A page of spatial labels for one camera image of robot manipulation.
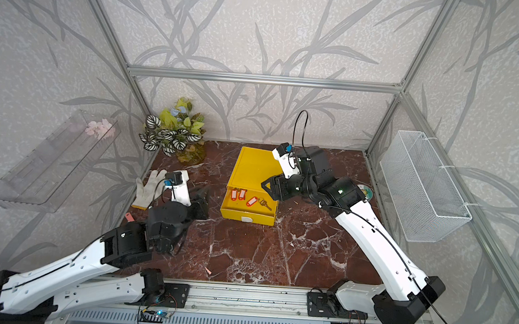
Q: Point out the white wire mesh basket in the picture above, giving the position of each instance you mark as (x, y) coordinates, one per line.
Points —
(427, 201)

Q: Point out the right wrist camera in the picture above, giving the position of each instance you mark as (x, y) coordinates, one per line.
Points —
(284, 155)

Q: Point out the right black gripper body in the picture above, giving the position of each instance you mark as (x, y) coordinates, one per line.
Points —
(293, 186)

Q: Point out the clear acrylic wall shelf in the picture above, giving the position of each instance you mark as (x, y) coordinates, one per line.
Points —
(45, 178)

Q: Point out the artificial potted plant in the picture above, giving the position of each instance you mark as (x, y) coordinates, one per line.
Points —
(176, 131)

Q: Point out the white work glove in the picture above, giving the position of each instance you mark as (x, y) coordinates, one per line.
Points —
(147, 193)

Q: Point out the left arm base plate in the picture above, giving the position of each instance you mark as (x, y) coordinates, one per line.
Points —
(171, 295)

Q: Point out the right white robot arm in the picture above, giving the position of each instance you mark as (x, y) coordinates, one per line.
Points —
(405, 294)

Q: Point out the left circuit board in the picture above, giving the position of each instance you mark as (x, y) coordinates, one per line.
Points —
(154, 316)

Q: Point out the yellow top drawer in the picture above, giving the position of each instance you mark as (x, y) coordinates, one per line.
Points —
(237, 210)

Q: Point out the red tag key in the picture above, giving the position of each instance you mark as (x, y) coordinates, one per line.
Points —
(234, 194)
(242, 194)
(255, 200)

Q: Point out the aluminium front rail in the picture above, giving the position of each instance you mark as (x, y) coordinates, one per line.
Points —
(222, 298)

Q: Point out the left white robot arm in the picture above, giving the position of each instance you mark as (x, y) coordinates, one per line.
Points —
(83, 280)

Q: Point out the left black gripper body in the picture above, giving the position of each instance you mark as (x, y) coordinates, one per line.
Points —
(197, 211)

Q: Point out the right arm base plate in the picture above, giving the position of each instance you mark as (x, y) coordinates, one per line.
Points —
(325, 305)

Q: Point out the solder wire spool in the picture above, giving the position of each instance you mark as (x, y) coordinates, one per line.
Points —
(367, 191)

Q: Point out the yellow drawer cabinet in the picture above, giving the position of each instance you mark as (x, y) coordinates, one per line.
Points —
(252, 168)

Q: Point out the red plastic scoop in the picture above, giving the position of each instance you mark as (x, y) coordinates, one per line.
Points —
(129, 217)

